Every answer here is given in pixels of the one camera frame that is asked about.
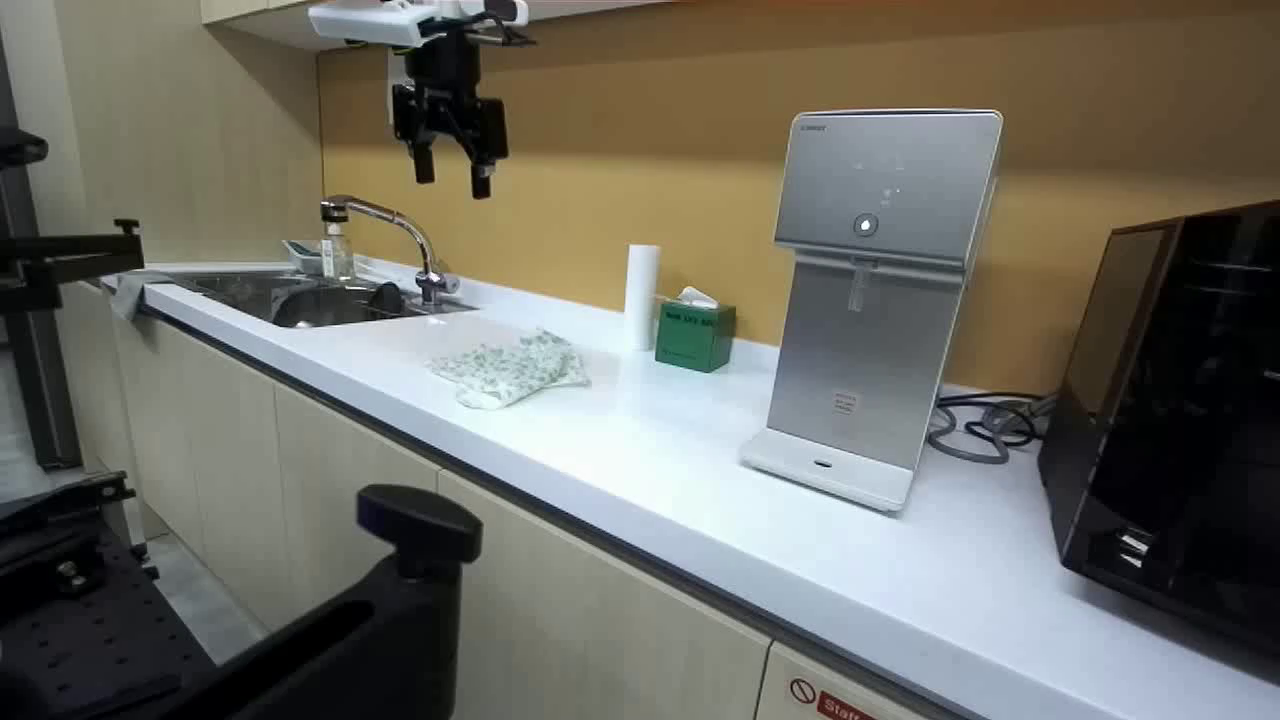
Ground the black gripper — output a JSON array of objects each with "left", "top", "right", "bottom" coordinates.
[{"left": 389, "top": 25, "right": 511, "bottom": 203}]

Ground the white green patterned towel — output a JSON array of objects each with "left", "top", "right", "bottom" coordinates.
[{"left": 430, "top": 322, "right": 597, "bottom": 412}]

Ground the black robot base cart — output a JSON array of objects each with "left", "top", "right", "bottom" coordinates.
[{"left": 0, "top": 478, "right": 489, "bottom": 720}]

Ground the chrome sink faucet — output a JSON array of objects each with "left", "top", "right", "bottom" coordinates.
[{"left": 315, "top": 192, "right": 458, "bottom": 309}]

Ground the clear soap bottle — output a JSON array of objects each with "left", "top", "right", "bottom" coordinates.
[{"left": 315, "top": 216, "right": 354, "bottom": 284}]

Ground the white paper roll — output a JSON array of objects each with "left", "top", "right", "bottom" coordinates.
[{"left": 619, "top": 240, "right": 663, "bottom": 360}]

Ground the beige upper cabinet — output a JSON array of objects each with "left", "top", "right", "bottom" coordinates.
[{"left": 195, "top": 0, "right": 670, "bottom": 56}]

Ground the steel sink basin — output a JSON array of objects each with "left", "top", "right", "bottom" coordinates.
[{"left": 157, "top": 263, "right": 473, "bottom": 332}]

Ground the green tissue box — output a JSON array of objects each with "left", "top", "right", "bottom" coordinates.
[{"left": 650, "top": 284, "right": 740, "bottom": 377}]

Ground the grey rag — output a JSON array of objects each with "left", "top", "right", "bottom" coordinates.
[{"left": 105, "top": 268, "right": 171, "bottom": 322}]

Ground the silver water dispenser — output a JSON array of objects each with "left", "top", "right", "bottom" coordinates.
[{"left": 734, "top": 109, "right": 1008, "bottom": 519}]

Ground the beige cabinet door with sticker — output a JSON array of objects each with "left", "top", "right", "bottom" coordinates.
[{"left": 752, "top": 640, "right": 936, "bottom": 720}]

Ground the red white warning sticker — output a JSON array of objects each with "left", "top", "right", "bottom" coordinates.
[{"left": 785, "top": 672, "right": 879, "bottom": 720}]

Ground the black coffee machine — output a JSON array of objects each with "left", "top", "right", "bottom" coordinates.
[{"left": 1037, "top": 197, "right": 1280, "bottom": 661}]

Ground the black camera stand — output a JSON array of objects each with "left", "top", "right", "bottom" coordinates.
[{"left": 0, "top": 37, "right": 149, "bottom": 474}]

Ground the black power cable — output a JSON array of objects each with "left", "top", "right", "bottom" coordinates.
[{"left": 923, "top": 389, "right": 1056, "bottom": 469}]

